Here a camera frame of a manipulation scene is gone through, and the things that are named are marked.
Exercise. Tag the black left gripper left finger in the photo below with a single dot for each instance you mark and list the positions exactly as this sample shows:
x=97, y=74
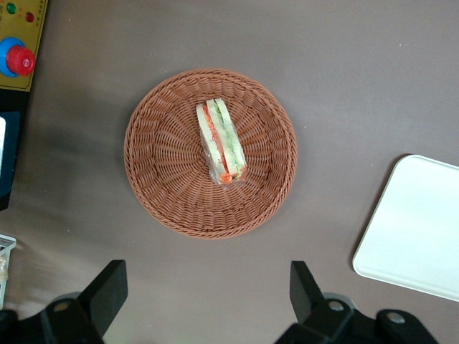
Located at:
x=107, y=297

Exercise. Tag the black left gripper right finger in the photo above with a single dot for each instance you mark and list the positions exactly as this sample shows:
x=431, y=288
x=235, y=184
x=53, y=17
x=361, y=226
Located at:
x=305, y=290

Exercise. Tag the triangle sandwich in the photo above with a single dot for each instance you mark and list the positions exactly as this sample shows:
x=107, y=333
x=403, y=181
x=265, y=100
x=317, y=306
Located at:
x=220, y=143

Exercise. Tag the cream plastic tray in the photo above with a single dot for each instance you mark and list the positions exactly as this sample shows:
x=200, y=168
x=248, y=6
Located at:
x=416, y=229

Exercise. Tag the round brown wicker basket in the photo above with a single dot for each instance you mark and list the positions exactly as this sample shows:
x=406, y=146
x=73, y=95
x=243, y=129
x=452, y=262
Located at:
x=168, y=172

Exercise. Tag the clear bag of crackers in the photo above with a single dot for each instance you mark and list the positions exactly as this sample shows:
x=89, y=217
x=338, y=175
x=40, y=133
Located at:
x=2, y=268

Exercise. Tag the red emergency stop button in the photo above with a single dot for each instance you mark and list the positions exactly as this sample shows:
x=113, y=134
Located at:
x=19, y=61

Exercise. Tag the black machine with yellow panel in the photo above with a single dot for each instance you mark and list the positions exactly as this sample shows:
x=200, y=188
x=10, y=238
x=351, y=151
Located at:
x=21, y=21

